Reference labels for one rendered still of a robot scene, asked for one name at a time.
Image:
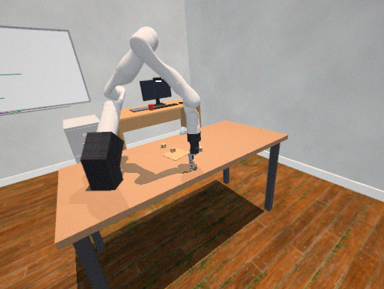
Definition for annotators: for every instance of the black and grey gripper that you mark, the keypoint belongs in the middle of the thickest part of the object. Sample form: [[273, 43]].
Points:
[[194, 137]]

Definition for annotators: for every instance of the tan flat mat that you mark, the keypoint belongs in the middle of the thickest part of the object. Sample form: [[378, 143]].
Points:
[[176, 155]]

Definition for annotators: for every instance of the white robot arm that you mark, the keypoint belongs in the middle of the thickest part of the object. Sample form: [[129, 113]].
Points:
[[143, 43]]

